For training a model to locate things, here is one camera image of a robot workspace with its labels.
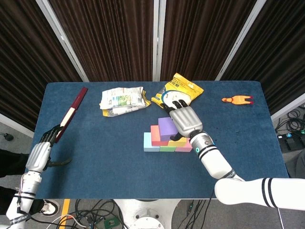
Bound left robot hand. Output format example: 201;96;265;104
25;124;72;173

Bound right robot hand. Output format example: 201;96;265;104
161;99;203;142

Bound purple cube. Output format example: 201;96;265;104
158;116;179;142

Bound yellow cube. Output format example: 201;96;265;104
166;136;188;147

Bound pink cube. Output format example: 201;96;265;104
175;140;193;153

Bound red cube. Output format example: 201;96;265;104
150;125;169;146

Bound light blue cube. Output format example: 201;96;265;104
143;132;160;153

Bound green cube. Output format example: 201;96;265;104
159;145;177;153

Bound black trouser legs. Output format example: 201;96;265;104
0;149;46;217

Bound yellow snack bag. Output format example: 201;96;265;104
151;73;204;111

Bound white sneaker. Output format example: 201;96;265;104
41;199;59;215

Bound orange rubber chicken toy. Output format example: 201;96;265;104
221;95;254;105

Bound maroon and white long box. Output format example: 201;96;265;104
56;87;89;144

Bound yellow floor tape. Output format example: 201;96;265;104
58;199;71;229

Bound yellow-edged crumpled clear bag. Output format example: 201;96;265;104
102;89;152;117

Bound white green-print snack bag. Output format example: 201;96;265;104
99;86;147;110

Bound blue table cloth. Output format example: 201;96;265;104
24;81;290;200

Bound dark brown curtain partition panel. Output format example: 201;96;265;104
152;0;266;82
35;0;160;82
0;0;90;139
215;0;305;121

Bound green circuit board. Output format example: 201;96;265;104
104;217;119;229

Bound black power strip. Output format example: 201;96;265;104
276;133;302;144

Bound dark grey bulky object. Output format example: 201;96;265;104
285;140;305;178

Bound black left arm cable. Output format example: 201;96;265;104
14;188;31;221

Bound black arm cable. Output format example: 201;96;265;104
14;188;31;221
202;189;215;222

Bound white and red cable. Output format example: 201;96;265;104
46;214;90;229

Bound black floor cable bundle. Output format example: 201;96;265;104
276;104;305;134
45;199;127;229
177;199;207;229

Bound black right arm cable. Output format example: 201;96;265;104
202;189;215;222

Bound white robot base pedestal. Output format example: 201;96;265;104
113;199;182;229

